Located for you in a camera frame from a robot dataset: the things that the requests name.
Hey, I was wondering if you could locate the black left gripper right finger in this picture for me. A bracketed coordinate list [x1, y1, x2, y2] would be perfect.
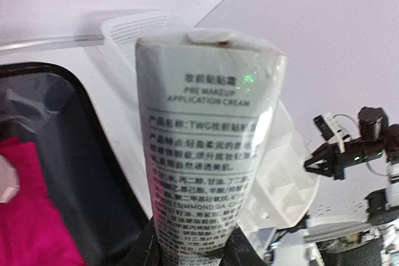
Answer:
[224, 226, 267, 266]

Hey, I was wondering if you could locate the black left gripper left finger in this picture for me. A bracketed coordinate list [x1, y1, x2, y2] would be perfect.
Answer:
[127, 218, 162, 266]

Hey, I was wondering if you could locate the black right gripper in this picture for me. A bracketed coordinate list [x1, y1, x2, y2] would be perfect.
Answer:
[304, 140, 385, 180]

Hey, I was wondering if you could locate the white cream tube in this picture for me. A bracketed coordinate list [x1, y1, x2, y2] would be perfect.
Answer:
[135, 29, 287, 265]

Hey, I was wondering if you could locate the beige hexagonal compact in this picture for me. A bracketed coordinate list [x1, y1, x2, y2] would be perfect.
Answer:
[0, 156, 20, 204]

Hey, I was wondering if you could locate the pink cartoon suitcase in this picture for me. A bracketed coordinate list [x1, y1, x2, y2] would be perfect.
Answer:
[0, 62, 156, 266]

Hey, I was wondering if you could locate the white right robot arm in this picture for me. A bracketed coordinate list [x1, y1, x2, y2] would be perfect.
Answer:
[304, 107, 398, 265]

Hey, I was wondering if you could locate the white drawer desk organizer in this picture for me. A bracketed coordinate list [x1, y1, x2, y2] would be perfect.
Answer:
[239, 102, 319, 235]

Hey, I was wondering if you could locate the red folded garment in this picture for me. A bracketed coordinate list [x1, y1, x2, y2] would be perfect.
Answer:
[1, 137, 86, 265]

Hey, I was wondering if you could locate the white plastic mesh basket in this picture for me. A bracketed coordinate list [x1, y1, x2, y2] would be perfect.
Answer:
[99, 10, 200, 98]

